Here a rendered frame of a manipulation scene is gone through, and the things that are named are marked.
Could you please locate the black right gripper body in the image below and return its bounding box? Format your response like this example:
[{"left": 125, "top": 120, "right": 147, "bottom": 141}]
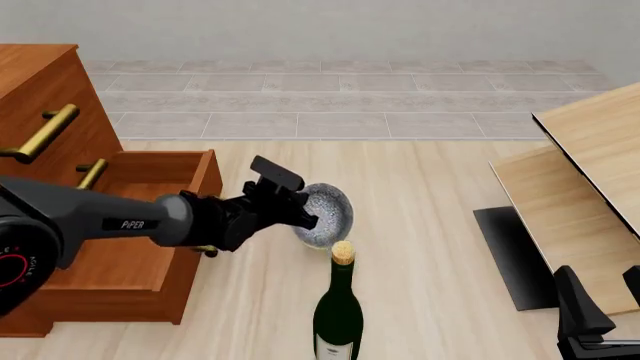
[{"left": 556, "top": 332, "right": 640, "bottom": 360}]

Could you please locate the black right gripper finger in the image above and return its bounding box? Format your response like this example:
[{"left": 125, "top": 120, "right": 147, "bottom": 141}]
[
  {"left": 621, "top": 264, "right": 640, "bottom": 298},
  {"left": 553, "top": 264, "right": 618, "bottom": 343}
]

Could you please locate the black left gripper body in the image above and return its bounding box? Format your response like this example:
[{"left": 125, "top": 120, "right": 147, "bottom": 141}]
[{"left": 234, "top": 180, "right": 304, "bottom": 241}]

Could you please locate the black speckled bowl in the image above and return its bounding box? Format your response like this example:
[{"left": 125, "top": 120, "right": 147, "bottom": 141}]
[{"left": 289, "top": 182, "right": 355, "bottom": 251}]

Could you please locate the wooden cabinet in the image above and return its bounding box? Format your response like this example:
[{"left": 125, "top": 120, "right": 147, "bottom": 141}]
[{"left": 0, "top": 43, "right": 224, "bottom": 338}]

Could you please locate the small black plate on stalk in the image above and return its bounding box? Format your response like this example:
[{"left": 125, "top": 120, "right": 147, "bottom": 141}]
[{"left": 249, "top": 154, "right": 307, "bottom": 196}]

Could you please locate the dark green wine bottle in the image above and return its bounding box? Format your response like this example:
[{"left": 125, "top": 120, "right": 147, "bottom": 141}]
[{"left": 312, "top": 240, "right": 365, "bottom": 360}]

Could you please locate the pale wooden wine rack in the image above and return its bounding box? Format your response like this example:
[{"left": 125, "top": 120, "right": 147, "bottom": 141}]
[{"left": 472, "top": 81, "right": 640, "bottom": 317}]

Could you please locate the deep wooden drawer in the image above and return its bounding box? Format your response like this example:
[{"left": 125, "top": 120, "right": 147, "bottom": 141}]
[{"left": 38, "top": 149, "right": 224, "bottom": 326}]

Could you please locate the short brass handle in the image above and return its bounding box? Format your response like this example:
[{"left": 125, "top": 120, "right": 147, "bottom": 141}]
[{"left": 75, "top": 157, "right": 110, "bottom": 192}]

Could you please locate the wooden drawer with short handle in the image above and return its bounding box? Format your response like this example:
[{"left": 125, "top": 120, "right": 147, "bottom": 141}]
[{"left": 44, "top": 130, "right": 126, "bottom": 195}]

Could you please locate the long brass handle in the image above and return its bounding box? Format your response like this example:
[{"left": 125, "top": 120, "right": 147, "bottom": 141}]
[{"left": 0, "top": 103, "right": 81, "bottom": 165}]

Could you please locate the wooden drawer with long handle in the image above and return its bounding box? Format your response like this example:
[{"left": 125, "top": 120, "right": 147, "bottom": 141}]
[{"left": 0, "top": 50, "right": 119, "bottom": 166}]

